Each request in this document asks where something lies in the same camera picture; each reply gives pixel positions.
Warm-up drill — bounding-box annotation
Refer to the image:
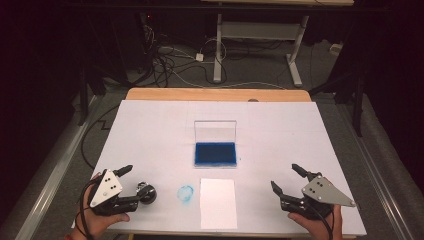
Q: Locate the white power strip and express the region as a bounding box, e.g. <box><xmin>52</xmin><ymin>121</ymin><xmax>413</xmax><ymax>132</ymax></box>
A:
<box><xmin>329</xmin><ymin>42</ymin><xmax>344</xmax><ymax>56</ymax></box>

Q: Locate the black power strip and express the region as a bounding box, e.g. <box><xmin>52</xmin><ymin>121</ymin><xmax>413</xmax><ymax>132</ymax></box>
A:
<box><xmin>138</xmin><ymin>11</ymin><xmax>158</xmax><ymax>73</ymax></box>

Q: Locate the left hand-held gripper black cable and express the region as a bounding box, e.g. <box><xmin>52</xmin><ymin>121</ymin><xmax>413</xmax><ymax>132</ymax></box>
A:
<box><xmin>75</xmin><ymin>178</ymin><xmax>101</xmax><ymax>240</ymax></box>

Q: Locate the white floor cable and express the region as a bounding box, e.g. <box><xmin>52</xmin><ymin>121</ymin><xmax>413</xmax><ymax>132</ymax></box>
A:
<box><xmin>171</xmin><ymin>69</ymin><xmax>288</xmax><ymax>91</ymax></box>

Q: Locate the black floor cable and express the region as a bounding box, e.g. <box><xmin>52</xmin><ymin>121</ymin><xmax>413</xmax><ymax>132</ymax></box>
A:
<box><xmin>80</xmin><ymin>104</ymin><xmax>120</xmax><ymax>169</ymax></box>

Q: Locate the person's left hand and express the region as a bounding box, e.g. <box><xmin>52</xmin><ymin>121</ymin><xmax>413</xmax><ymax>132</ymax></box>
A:
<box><xmin>75</xmin><ymin>172</ymin><xmax>131</xmax><ymax>240</ymax></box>

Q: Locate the blue ink pad clear lid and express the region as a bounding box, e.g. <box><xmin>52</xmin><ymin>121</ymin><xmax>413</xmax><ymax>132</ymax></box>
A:
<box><xmin>193</xmin><ymin>120</ymin><xmax>238</xmax><ymax>169</ymax></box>

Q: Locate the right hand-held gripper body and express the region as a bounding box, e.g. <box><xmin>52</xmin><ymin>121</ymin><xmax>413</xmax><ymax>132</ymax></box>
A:
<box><xmin>279</xmin><ymin>171</ymin><xmax>357</xmax><ymax>221</ymax></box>

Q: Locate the wooden table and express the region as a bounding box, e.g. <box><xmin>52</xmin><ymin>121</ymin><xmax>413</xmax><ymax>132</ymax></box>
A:
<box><xmin>108</xmin><ymin>87</ymin><xmax>358</xmax><ymax>240</ymax></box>

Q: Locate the white metal desk frame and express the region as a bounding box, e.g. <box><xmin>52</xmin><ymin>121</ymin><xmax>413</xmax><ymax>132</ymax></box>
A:
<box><xmin>201</xmin><ymin>0</ymin><xmax>355</xmax><ymax>88</ymax></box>

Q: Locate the black cable bundle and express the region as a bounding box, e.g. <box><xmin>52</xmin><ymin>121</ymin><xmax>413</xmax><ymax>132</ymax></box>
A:
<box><xmin>141</xmin><ymin>13</ymin><xmax>231</xmax><ymax>88</ymax></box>

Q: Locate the black metal stand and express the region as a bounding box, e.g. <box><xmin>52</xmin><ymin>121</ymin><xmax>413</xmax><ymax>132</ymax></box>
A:
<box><xmin>77</xmin><ymin>63</ymin><xmax>108</xmax><ymax>127</ymax></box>
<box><xmin>308</xmin><ymin>66</ymin><xmax>365</xmax><ymax>138</ymax></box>

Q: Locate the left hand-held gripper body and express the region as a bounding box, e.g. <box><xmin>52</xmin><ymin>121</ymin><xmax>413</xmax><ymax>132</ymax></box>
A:
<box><xmin>87</xmin><ymin>168</ymin><xmax>141</xmax><ymax>216</ymax></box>

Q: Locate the person's right hand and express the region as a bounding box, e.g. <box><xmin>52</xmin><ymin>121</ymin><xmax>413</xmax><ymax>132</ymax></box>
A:
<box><xmin>288</xmin><ymin>204</ymin><xmax>344</xmax><ymax>240</ymax></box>

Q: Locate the grey metal rail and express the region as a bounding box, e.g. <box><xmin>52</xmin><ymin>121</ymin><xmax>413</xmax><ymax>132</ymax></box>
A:
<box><xmin>336</xmin><ymin>103</ymin><xmax>416</xmax><ymax>240</ymax></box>
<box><xmin>0</xmin><ymin>94</ymin><xmax>103</xmax><ymax>240</ymax></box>

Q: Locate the white paper sheet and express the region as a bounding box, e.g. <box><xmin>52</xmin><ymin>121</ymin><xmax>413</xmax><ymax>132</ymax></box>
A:
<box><xmin>199</xmin><ymin>177</ymin><xmax>239</xmax><ymax>231</ymax></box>

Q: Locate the white table cover sheet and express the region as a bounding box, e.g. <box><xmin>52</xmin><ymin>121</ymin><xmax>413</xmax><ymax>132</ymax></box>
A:
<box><xmin>71</xmin><ymin>99</ymin><xmax>368</xmax><ymax>236</ymax></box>

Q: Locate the black round stamp clear knob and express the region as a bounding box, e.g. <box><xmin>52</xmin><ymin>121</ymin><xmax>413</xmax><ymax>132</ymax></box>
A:
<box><xmin>135</xmin><ymin>181</ymin><xmax>158</xmax><ymax>205</ymax></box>

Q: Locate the right hand-held gripper black cable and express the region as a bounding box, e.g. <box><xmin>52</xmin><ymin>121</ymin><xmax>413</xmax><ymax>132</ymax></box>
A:
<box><xmin>304</xmin><ymin>203</ymin><xmax>335</xmax><ymax>240</ymax></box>

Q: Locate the hand-held gripper black cable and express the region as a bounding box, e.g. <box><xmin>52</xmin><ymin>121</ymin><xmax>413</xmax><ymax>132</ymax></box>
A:
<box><xmin>75</xmin><ymin>178</ymin><xmax>101</xmax><ymax>240</ymax></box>
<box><xmin>304</xmin><ymin>203</ymin><xmax>335</xmax><ymax>240</ymax></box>

